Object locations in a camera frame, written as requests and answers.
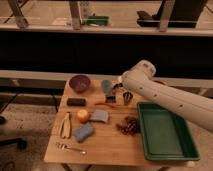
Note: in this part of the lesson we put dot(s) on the small metal cup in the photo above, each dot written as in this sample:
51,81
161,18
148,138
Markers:
127,97

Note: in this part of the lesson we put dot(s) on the blue cloth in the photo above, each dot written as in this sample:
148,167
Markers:
83,132

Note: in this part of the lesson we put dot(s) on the yellow banana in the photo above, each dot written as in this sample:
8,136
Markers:
65,127

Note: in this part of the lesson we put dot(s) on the green box on shelf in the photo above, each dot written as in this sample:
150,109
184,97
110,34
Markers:
98,20

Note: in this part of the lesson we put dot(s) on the bunch of dark grapes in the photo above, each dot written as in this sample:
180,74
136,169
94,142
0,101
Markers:
129,126

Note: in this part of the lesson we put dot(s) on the silver fork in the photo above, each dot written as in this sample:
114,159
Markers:
64,146

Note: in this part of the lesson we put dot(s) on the red yellow apple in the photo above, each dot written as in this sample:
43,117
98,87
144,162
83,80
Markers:
83,116

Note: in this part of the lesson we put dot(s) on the grey blue sponge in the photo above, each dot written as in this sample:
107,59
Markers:
100,116

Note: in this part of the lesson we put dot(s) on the black rectangular block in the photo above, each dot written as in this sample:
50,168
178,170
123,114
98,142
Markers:
76,102

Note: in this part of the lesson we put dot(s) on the purple bowl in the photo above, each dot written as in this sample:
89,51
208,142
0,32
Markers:
79,83

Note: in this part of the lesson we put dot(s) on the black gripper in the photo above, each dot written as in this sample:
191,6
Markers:
117,86

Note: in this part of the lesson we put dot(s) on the blue cup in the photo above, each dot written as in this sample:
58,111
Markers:
106,86

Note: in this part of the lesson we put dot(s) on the wooden table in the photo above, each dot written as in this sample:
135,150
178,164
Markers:
107,146

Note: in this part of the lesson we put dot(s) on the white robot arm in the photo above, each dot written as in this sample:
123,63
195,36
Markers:
195,108

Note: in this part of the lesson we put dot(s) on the green plastic tray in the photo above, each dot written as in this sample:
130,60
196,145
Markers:
165,136

